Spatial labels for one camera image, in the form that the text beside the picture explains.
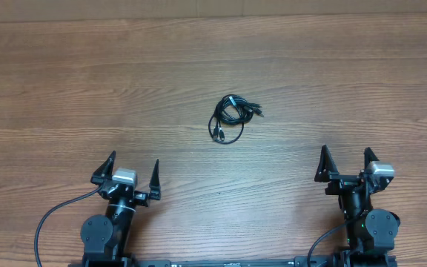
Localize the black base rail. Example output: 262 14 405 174
68 254 398 267

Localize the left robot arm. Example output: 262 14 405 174
80 152 161 267

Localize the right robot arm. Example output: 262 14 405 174
314 145 400 266

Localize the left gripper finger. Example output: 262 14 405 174
149 159 160 193
93 151 116 179

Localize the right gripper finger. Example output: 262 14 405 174
363 147 378 169
314 145 339 182

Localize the black USB cable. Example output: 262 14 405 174
215 93 265 126
208 107 245 145

